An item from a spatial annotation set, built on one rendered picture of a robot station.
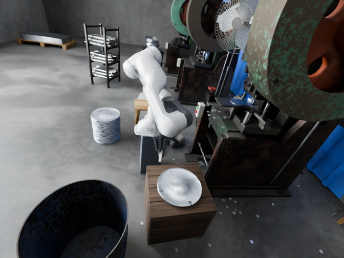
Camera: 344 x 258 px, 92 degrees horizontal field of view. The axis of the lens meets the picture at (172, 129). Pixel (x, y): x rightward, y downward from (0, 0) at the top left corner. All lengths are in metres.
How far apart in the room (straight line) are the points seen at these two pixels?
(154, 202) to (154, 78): 0.70
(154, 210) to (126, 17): 7.31
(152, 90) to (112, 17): 7.18
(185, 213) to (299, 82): 0.87
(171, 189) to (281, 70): 0.85
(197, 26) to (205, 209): 2.12
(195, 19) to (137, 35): 5.46
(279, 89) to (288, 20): 0.27
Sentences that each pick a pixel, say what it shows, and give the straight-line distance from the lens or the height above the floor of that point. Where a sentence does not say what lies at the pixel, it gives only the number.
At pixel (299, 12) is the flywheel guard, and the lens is 0.82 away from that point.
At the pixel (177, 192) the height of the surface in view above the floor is 0.37.
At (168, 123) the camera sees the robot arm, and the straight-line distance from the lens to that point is 0.68.
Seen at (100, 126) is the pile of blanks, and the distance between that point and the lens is 1.82.
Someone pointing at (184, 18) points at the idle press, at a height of 1.22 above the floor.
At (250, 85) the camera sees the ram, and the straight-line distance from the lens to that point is 1.34.
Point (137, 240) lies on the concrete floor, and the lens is 1.36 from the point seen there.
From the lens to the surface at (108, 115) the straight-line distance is 1.86.
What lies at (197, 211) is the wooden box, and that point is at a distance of 1.10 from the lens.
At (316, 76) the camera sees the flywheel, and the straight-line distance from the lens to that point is 1.09.
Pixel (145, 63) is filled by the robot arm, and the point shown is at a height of 1.07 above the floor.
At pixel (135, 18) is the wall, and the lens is 7.75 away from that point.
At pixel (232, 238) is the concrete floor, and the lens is 1.52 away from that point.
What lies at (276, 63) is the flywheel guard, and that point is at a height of 1.17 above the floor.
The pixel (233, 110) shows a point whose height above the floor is 0.73.
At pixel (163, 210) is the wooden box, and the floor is 0.35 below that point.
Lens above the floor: 1.27
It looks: 34 degrees down
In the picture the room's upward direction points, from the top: 10 degrees clockwise
